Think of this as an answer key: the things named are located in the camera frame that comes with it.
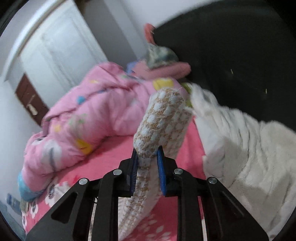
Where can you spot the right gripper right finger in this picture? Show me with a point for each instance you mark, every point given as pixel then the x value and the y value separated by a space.
pixel 206 209

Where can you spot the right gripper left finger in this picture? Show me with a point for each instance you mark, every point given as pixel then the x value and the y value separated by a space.
pixel 89 209

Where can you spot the beige houndstooth knit coat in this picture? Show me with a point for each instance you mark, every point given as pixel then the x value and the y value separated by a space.
pixel 164 125

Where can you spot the pink floral fleece blanket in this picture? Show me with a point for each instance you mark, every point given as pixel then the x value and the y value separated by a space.
pixel 162 221

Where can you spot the white fluffy blanket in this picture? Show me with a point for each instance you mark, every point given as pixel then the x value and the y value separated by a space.
pixel 254 160

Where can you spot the brown wooden door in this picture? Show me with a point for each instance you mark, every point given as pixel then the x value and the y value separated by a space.
pixel 31 100

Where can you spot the pink and blue quilt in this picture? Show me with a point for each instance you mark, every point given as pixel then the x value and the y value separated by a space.
pixel 108 102

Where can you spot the black bed headboard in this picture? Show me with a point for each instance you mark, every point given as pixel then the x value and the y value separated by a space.
pixel 242 51

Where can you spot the white wardrobe door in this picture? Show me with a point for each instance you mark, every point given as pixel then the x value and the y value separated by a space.
pixel 54 48

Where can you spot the grey patterned cloth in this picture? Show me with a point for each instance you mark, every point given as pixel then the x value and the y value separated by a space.
pixel 158 56

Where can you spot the blue white object by wall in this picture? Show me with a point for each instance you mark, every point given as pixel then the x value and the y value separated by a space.
pixel 14 204

